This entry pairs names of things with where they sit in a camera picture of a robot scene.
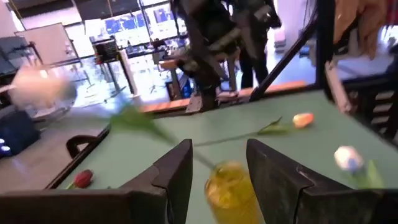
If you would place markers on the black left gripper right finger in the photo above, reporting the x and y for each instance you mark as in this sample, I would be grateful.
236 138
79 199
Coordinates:
295 202

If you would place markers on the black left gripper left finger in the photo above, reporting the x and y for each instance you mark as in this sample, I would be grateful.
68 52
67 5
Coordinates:
93 208

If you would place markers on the red artificial tulip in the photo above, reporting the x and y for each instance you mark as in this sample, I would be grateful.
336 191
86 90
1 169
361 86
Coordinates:
83 179

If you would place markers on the white artificial tulip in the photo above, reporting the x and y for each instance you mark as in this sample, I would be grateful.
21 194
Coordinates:
348 158

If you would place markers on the peach artificial tulip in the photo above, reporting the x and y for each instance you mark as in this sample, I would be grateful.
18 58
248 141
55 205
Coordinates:
303 120
40 87

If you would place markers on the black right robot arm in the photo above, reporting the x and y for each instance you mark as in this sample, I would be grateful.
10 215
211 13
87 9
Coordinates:
205 62

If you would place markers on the yellow glass vase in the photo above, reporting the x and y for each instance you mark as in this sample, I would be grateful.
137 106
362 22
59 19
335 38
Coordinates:
230 199

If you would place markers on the teal table mat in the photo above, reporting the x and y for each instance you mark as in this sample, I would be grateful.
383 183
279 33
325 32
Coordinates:
217 124

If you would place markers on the black box with white labels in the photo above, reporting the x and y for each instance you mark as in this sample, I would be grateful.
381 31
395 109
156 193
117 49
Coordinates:
363 102

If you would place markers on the person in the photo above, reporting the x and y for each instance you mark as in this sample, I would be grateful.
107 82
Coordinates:
252 62

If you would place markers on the black equipment stand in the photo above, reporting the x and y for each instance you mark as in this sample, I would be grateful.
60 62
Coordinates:
105 49

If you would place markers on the white board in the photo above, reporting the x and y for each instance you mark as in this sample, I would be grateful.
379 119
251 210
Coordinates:
46 43

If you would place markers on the black aluminium table frame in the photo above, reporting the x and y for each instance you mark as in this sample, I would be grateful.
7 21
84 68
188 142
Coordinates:
325 46

